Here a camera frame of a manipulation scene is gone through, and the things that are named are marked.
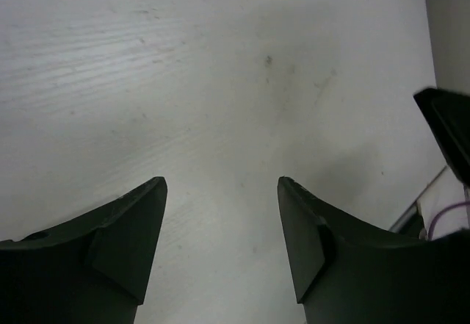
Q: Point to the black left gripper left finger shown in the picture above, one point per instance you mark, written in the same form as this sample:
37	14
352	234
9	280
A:
94	268

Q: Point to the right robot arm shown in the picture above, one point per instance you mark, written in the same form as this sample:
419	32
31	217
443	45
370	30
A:
447	114

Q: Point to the metal table edge rail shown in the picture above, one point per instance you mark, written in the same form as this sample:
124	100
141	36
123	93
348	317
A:
412	221

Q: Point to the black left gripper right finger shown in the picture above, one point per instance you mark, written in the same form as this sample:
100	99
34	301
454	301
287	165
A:
345	270

